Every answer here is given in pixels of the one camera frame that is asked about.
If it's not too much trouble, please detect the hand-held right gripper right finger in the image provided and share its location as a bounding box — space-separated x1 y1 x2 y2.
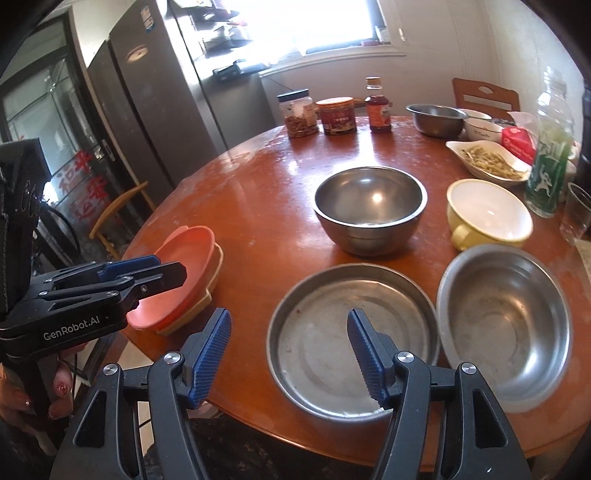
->
346 308 532 480

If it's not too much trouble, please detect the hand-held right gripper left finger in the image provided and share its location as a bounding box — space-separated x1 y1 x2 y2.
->
50 308 232 480

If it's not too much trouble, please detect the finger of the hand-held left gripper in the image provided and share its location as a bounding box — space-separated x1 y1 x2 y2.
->
30 255 162 289
41 261 188 315

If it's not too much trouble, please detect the wide steel bowl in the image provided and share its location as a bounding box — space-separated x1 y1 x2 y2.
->
436 244 574 414

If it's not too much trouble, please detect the deep steel bowl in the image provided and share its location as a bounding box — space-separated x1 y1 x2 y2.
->
314 167 428 257

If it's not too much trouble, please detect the large white yellow-rimmed cup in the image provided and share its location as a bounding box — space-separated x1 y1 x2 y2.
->
446 178 534 252

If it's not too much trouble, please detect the person's left hand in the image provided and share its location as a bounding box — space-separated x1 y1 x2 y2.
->
0 344 88 455

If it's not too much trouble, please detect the light wooden chair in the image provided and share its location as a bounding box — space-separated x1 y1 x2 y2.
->
89 181 155 259

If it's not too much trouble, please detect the glass door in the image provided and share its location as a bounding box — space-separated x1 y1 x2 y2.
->
0 7 123 259

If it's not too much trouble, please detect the grey refrigerator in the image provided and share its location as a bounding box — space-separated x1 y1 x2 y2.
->
87 0 232 213

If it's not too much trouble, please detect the grey cabinet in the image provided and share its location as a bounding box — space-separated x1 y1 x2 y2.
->
198 69 287 153

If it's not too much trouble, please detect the nut jar with black lid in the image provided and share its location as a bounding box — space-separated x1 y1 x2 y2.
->
277 90 320 139

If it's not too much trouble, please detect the black box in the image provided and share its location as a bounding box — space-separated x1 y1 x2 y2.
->
212 60 262 84

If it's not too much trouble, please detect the white plate of green beans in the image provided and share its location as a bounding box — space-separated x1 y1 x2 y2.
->
445 140 536 186

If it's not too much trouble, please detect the red food can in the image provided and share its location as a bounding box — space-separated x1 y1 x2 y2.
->
316 97 358 136

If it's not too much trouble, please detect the small steel bowl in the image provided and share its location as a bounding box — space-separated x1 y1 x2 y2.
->
405 104 468 138

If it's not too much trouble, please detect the honey bottle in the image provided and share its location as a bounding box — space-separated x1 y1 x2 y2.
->
364 76 392 135

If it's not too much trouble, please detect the clear plastic cup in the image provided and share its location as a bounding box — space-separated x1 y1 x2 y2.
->
560 182 591 245

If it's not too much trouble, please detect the white bowl with food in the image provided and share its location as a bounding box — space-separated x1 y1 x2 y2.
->
463 117 504 142

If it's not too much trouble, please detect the green plastic bottle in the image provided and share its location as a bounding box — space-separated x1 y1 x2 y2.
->
524 66 577 219

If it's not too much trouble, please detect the red tissue pack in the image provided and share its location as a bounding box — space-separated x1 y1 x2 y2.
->
501 126 541 167

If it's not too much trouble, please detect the brown wooden chair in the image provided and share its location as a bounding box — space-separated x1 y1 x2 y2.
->
451 78 522 121

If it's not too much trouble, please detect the clear plastic bag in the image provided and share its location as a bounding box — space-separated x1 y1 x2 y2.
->
507 111 543 134

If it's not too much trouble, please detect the black thermos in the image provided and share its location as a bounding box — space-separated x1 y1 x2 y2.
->
578 138 591 185

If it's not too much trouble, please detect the window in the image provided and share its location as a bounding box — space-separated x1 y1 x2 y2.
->
203 0 384 51

